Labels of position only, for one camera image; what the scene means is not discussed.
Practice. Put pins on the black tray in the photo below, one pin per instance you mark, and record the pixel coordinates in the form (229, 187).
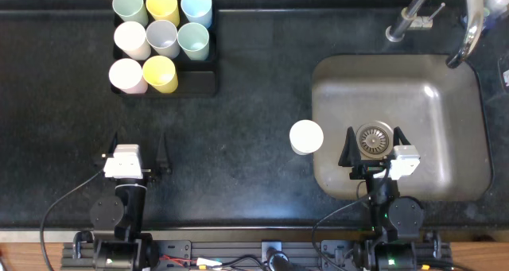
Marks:
(196, 82)

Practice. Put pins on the blue soap bottle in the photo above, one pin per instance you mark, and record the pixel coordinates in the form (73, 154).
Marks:
(495, 5)

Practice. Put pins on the pink cup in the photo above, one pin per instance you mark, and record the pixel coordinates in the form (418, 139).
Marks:
(125, 74)

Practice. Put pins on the steel sink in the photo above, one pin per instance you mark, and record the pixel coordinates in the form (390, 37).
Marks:
(429, 104)

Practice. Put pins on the green cup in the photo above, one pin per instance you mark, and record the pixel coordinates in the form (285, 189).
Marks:
(127, 4)
(193, 37)

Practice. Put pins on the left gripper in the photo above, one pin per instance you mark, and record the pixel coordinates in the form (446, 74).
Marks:
(150, 175)

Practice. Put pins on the blue cup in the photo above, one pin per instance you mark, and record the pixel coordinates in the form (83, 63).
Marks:
(195, 6)

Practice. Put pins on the steel tap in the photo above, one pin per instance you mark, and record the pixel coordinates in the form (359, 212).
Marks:
(475, 28)

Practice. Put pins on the yellow cup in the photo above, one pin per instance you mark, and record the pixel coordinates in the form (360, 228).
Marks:
(161, 5)
(159, 71)

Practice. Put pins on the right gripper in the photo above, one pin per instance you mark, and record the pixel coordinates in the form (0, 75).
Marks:
(364, 171)

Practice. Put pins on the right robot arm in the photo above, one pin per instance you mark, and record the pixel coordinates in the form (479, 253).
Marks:
(405, 215)

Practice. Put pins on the grey cup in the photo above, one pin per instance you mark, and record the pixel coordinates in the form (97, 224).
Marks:
(161, 34)

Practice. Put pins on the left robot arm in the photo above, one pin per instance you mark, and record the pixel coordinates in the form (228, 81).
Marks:
(105, 214)

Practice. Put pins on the mounting rail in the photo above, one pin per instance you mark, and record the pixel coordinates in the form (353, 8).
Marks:
(238, 255)

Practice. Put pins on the white cup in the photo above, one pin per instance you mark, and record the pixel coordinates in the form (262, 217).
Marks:
(129, 36)
(306, 136)

